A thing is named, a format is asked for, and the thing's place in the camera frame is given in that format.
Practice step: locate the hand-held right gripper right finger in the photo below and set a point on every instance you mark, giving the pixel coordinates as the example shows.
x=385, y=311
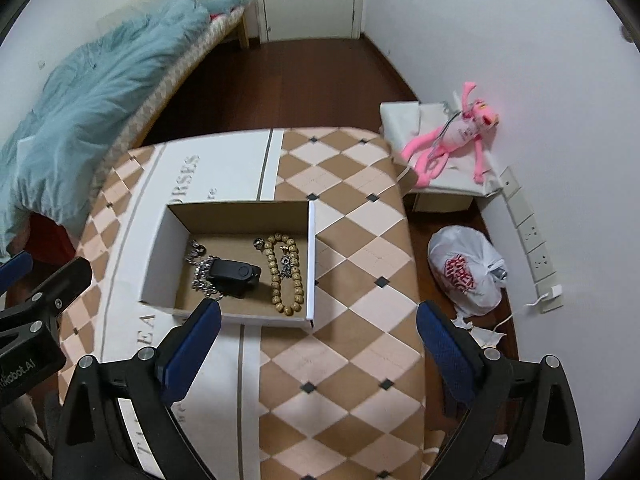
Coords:
x=447, y=350

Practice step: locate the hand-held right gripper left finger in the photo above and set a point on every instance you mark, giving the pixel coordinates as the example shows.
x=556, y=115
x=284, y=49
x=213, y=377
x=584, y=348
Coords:
x=192, y=355

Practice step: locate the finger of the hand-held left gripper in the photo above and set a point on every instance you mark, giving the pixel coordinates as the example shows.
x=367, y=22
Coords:
x=65, y=285
x=15, y=270

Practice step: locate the white cardboard box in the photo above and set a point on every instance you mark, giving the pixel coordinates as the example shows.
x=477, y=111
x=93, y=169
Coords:
x=265, y=317

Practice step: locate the black smart band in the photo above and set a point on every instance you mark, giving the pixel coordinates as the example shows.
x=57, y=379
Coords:
x=235, y=275

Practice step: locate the crumpled white tissue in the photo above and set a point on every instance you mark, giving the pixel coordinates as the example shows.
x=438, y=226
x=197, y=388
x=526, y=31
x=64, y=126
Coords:
x=477, y=335

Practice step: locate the white plastic bag red print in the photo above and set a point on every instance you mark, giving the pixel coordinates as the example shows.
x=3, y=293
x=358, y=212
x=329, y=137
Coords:
x=462, y=270

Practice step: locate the white charger plug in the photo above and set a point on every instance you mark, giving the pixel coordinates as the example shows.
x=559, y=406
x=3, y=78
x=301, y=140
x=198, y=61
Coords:
x=555, y=291

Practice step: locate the checkered brown tablecloth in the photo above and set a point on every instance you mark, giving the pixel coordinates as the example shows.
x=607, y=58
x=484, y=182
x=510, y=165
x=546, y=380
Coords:
x=350, y=240

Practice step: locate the light blue blanket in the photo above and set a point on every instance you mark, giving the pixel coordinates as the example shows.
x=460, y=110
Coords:
x=85, y=105

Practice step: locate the pink plush toy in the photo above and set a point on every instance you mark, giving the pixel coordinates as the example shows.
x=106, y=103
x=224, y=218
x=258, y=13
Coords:
x=462, y=132

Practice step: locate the bed with patterned mattress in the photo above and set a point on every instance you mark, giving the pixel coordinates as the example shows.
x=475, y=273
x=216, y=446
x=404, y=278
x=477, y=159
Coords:
x=175, y=80

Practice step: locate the white wall socket strip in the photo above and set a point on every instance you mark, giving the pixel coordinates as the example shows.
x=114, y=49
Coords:
x=530, y=235

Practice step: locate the round wall hole cover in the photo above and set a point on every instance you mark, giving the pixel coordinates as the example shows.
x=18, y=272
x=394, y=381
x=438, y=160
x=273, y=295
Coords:
x=626, y=32

